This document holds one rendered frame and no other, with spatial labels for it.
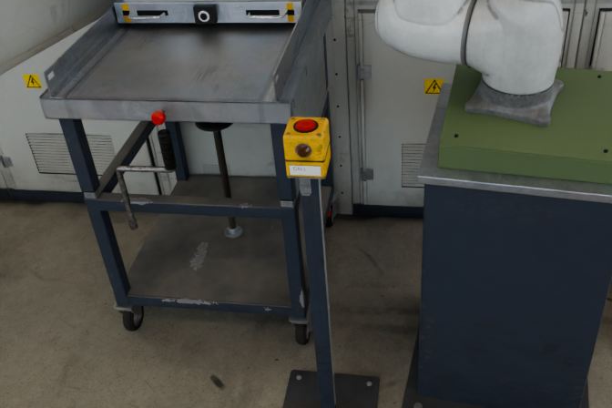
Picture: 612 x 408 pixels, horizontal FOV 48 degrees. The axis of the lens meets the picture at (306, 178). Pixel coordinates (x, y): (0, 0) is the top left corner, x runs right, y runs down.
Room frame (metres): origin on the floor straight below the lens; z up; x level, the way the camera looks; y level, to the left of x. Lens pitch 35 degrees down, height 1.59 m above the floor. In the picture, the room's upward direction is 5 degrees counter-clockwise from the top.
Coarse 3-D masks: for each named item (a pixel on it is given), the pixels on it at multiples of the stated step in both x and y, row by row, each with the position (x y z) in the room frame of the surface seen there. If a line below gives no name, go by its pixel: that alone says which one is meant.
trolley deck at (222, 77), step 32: (128, 32) 1.88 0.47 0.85; (160, 32) 1.86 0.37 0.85; (192, 32) 1.84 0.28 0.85; (224, 32) 1.82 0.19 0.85; (256, 32) 1.80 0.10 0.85; (288, 32) 1.78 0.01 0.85; (320, 32) 1.81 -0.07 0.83; (128, 64) 1.66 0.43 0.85; (160, 64) 1.65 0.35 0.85; (192, 64) 1.63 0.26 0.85; (224, 64) 1.61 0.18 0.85; (256, 64) 1.60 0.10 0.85; (96, 96) 1.50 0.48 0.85; (128, 96) 1.48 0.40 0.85; (160, 96) 1.47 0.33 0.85; (192, 96) 1.45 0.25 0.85; (224, 96) 1.44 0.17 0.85; (256, 96) 1.43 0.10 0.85; (288, 96) 1.41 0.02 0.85
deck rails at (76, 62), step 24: (312, 0) 1.91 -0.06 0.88; (96, 24) 1.79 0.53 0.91; (120, 24) 1.93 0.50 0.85; (72, 48) 1.65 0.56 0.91; (96, 48) 1.76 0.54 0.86; (288, 48) 1.55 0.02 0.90; (48, 72) 1.52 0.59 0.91; (72, 72) 1.62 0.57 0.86; (288, 72) 1.52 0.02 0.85; (264, 96) 1.42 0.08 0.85
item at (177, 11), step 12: (120, 0) 1.93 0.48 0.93; (276, 0) 1.82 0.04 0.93; (288, 0) 1.81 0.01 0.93; (300, 0) 1.80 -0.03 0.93; (120, 12) 1.91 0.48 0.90; (144, 12) 1.89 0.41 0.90; (156, 12) 1.88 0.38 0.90; (168, 12) 1.87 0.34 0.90; (180, 12) 1.87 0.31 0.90; (192, 12) 1.86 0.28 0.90; (228, 12) 1.84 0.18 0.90; (240, 12) 1.83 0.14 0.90; (252, 12) 1.82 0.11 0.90; (264, 12) 1.82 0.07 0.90; (276, 12) 1.81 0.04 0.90; (288, 12) 1.80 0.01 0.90; (300, 12) 1.79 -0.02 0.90
